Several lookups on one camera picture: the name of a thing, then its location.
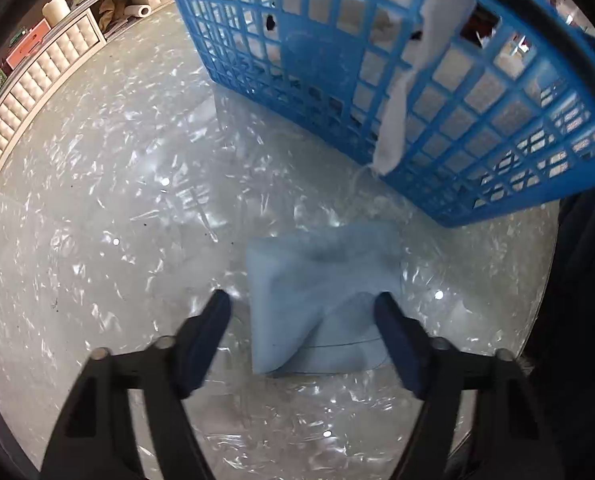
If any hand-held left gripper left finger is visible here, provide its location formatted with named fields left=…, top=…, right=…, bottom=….
left=40, top=290, right=231, bottom=480

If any white cloth with straps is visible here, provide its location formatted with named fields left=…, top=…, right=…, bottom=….
left=371, top=0, right=499, bottom=177

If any person's dark blue clothing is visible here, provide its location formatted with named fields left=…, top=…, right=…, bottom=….
left=525, top=192, right=595, bottom=480

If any cream tufted cabinet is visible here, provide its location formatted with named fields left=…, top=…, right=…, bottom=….
left=0, top=0, right=174, bottom=207

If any blue plastic basket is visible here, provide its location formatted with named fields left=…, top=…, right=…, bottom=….
left=158, top=0, right=595, bottom=228

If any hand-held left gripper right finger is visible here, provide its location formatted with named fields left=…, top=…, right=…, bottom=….
left=374, top=292, right=563, bottom=480

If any light blue cloth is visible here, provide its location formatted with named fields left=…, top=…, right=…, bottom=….
left=246, top=221, right=404, bottom=377

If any pink box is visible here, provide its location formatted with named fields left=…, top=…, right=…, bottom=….
left=4, top=18, right=54, bottom=69

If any cream cylinder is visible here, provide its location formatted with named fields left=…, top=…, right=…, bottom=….
left=42, top=0, right=72, bottom=24

